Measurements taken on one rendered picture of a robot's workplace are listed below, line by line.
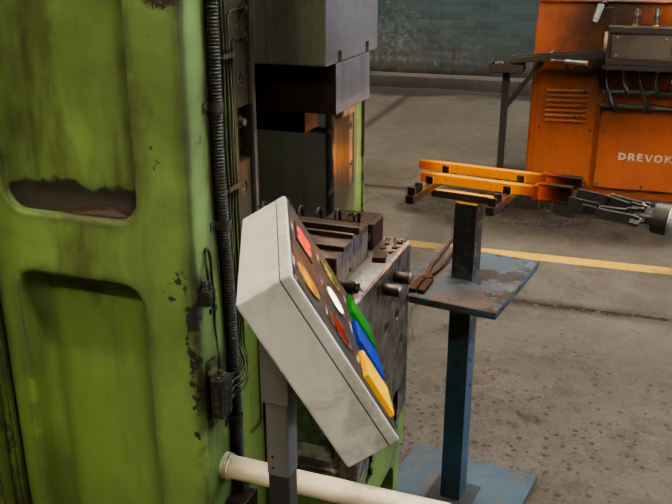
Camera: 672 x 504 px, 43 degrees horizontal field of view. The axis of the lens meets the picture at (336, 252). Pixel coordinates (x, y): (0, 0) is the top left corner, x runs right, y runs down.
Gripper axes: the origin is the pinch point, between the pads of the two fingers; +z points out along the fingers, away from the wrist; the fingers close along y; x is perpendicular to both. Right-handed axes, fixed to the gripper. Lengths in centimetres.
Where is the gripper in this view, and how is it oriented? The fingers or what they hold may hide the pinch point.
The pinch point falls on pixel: (584, 200)
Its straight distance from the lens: 215.8
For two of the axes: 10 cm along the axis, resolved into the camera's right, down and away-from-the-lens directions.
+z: -8.6, -2.6, 4.4
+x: 0.7, -9.2, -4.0
